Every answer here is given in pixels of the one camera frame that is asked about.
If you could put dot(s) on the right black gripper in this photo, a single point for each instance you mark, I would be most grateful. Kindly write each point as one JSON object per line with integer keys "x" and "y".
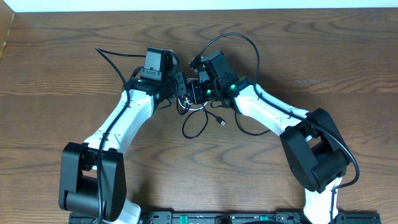
{"x": 194, "y": 89}

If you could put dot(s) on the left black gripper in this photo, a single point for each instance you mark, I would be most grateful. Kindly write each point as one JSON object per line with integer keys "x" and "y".
{"x": 180, "y": 84}

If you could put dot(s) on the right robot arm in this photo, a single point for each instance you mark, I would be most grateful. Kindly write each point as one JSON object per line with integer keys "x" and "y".
{"x": 311, "y": 142}

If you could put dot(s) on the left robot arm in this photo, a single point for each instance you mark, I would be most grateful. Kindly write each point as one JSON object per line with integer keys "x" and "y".
{"x": 92, "y": 174}

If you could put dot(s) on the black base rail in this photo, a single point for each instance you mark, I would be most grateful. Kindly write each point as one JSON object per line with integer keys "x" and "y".
{"x": 162, "y": 217}

